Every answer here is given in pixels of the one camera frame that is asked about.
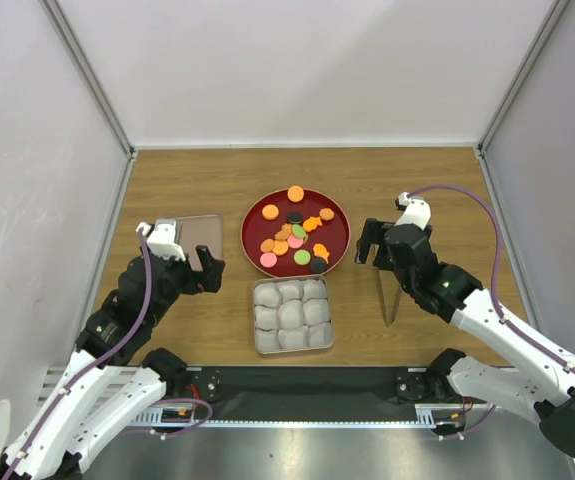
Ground tin lid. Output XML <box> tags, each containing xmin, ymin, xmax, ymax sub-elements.
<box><xmin>164</xmin><ymin>214</ymin><xmax>223</xmax><ymax>270</ymax></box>

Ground tan round biscuit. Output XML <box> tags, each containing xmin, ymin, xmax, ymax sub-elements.
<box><xmin>287</xmin><ymin>185</ymin><xmax>304</xmax><ymax>203</ymax></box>

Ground black sandwich cookie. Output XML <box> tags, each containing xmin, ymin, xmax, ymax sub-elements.
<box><xmin>287</xmin><ymin>211</ymin><xmax>303</xmax><ymax>224</ymax></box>
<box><xmin>310</xmin><ymin>257</ymin><xmax>328</xmax><ymax>274</ymax></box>

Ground orange round cookie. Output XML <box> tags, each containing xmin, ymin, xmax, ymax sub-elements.
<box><xmin>260</xmin><ymin>239</ymin><xmax>274</xmax><ymax>253</ymax></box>
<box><xmin>261</xmin><ymin>204</ymin><xmax>280</xmax><ymax>221</ymax></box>

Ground orange round cookie left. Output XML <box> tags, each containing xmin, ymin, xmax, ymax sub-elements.
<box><xmin>260</xmin><ymin>239</ymin><xmax>274</xmax><ymax>253</ymax></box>

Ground pink sandwich cookie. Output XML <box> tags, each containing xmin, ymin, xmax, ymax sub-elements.
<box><xmin>287</xmin><ymin>235</ymin><xmax>303</xmax><ymax>249</ymax></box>
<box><xmin>259</xmin><ymin>252</ymin><xmax>278</xmax><ymax>268</ymax></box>

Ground metal tongs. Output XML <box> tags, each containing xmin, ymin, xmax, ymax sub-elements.
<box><xmin>374</xmin><ymin>267</ymin><xmax>403</xmax><ymax>327</ymax></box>

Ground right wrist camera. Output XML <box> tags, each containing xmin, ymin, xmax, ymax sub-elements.
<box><xmin>394</xmin><ymin>192</ymin><xmax>431</xmax><ymax>230</ymax></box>

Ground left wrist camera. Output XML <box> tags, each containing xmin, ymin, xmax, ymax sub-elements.
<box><xmin>136</xmin><ymin>219</ymin><xmax>186</xmax><ymax>261</ymax></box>

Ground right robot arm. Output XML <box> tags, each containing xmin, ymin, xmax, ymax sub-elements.
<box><xmin>356</xmin><ymin>218</ymin><xmax>575</xmax><ymax>458</ymax></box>

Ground black sandwich cookie top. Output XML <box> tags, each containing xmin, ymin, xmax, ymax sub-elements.
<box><xmin>287</xmin><ymin>211</ymin><xmax>303</xmax><ymax>224</ymax></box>

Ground pink sandwich cookie lower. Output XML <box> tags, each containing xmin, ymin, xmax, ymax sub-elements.
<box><xmin>259</xmin><ymin>252</ymin><xmax>278</xmax><ymax>268</ymax></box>

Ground pink sandwich cookie middle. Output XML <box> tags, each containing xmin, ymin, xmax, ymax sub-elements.
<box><xmin>287</xmin><ymin>235</ymin><xmax>303</xmax><ymax>249</ymax></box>

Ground green sandwich cookie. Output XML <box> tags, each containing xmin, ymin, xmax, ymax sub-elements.
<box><xmin>293</xmin><ymin>249</ymin><xmax>311</xmax><ymax>266</ymax></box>
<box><xmin>292</xmin><ymin>224</ymin><xmax>306</xmax><ymax>239</ymax></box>

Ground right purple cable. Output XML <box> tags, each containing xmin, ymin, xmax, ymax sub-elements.
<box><xmin>404</xmin><ymin>183</ymin><xmax>575</xmax><ymax>449</ymax></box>

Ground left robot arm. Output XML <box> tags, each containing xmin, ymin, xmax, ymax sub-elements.
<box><xmin>0</xmin><ymin>219</ymin><xmax>225</xmax><ymax>479</ymax></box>

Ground red round tray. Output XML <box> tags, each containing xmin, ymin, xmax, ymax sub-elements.
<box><xmin>240</xmin><ymin>187</ymin><xmax>351</xmax><ymax>278</ymax></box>

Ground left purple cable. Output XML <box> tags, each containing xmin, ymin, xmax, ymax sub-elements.
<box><xmin>0</xmin><ymin>227</ymin><xmax>154</xmax><ymax>479</ymax></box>

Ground square cookie tin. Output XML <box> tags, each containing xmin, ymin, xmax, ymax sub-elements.
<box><xmin>252</xmin><ymin>275</ymin><xmax>334</xmax><ymax>356</ymax></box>

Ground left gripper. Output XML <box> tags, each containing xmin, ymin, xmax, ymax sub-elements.
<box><xmin>146</xmin><ymin>244</ymin><xmax>224</xmax><ymax>325</ymax></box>

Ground orange leaf cookie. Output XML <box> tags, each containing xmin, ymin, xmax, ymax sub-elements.
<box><xmin>274</xmin><ymin>224</ymin><xmax>292</xmax><ymax>241</ymax></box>

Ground orange fish cookie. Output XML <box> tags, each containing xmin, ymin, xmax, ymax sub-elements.
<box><xmin>302</xmin><ymin>216</ymin><xmax>323</xmax><ymax>233</ymax></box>
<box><xmin>312</xmin><ymin>243</ymin><xmax>330</xmax><ymax>263</ymax></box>

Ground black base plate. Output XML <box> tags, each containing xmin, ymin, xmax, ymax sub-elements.
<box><xmin>189</xmin><ymin>366</ymin><xmax>468</xmax><ymax>423</ymax></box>

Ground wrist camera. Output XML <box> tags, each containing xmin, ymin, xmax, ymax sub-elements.
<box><xmin>136</xmin><ymin>219</ymin><xmax>186</xmax><ymax>261</ymax></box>
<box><xmin>394</xmin><ymin>192</ymin><xmax>431</xmax><ymax>230</ymax></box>

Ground black sandwich cookie lower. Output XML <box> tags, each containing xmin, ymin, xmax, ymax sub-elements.
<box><xmin>310</xmin><ymin>257</ymin><xmax>328</xmax><ymax>274</ymax></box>

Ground purple cable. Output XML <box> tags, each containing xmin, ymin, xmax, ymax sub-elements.
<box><xmin>404</xmin><ymin>183</ymin><xmax>575</xmax><ymax>449</ymax></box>
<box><xmin>0</xmin><ymin>227</ymin><xmax>154</xmax><ymax>479</ymax></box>

